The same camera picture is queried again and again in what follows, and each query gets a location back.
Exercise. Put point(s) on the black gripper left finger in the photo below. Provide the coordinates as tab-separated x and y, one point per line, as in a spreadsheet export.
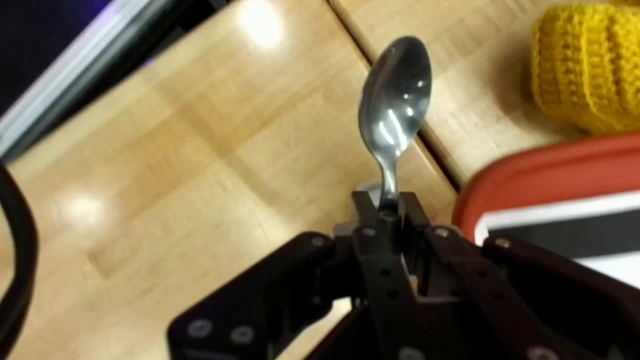
380	267

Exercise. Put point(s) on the aluminium robot base platform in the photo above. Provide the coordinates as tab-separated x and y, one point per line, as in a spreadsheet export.
66	86

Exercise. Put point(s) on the yellow crocheted cloth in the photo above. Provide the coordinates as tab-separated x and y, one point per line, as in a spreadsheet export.
591	66

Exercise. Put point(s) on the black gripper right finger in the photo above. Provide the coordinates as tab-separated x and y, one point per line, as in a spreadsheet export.
447	267

